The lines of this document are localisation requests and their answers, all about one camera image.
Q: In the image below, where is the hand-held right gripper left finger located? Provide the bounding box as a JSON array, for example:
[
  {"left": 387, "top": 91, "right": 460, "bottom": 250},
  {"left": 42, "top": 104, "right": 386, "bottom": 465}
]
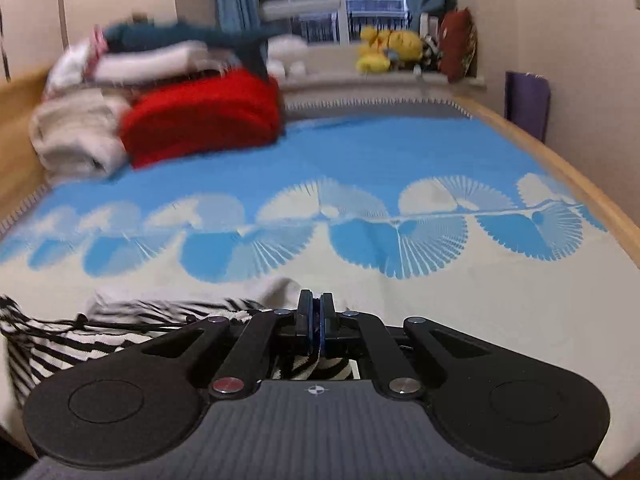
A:
[{"left": 131, "top": 289, "right": 317, "bottom": 403}]

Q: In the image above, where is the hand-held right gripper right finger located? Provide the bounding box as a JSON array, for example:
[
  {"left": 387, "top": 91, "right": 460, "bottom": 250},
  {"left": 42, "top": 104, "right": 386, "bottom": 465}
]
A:
[{"left": 318, "top": 291, "right": 492, "bottom": 402}]

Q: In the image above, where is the black white striped small top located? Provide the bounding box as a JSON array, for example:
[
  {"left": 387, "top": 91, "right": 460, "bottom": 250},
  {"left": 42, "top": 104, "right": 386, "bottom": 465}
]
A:
[{"left": 0, "top": 277, "right": 362, "bottom": 407}]

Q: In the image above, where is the blue white patterned blanket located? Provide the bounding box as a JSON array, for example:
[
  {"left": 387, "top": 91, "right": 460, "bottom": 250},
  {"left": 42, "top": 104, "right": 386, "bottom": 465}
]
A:
[{"left": 0, "top": 99, "right": 640, "bottom": 441}]

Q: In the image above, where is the red folded blanket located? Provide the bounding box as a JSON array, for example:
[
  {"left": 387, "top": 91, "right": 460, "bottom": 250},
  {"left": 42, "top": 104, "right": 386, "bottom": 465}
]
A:
[{"left": 120, "top": 69, "right": 287, "bottom": 169}]

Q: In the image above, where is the yellow plush toy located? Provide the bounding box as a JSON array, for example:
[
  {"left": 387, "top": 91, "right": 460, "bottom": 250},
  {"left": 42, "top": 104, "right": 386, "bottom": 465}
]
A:
[{"left": 356, "top": 27, "right": 424, "bottom": 74}]

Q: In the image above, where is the purple bag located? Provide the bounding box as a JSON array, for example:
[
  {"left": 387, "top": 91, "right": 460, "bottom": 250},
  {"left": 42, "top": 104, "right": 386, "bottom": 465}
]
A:
[{"left": 504, "top": 71, "right": 552, "bottom": 144}]

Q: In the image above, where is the cream folded fleece blanket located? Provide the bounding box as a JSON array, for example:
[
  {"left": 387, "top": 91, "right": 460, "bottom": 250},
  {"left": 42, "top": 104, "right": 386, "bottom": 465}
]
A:
[{"left": 29, "top": 91, "right": 132, "bottom": 179}]

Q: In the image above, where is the teal garment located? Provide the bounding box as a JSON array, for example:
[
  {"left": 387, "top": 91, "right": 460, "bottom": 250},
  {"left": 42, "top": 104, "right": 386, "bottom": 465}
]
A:
[{"left": 102, "top": 19, "right": 283, "bottom": 81}]

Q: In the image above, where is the red brown plush cushion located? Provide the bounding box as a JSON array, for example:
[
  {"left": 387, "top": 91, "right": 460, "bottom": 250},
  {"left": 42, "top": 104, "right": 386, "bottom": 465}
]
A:
[{"left": 438, "top": 7, "right": 479, "bottom": 84}]

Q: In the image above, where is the pink white folded cloth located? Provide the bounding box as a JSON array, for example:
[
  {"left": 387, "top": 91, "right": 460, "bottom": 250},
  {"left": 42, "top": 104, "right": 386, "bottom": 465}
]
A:
[{"left": 44, "top": 25, "right": 110, "bottom": 101}]

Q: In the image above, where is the wooden bed frame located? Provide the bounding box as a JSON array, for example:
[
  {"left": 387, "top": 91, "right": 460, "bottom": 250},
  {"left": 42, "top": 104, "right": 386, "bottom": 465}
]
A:
[{"left": 0, "top": 67, "right": 640, "bottom": 281}]

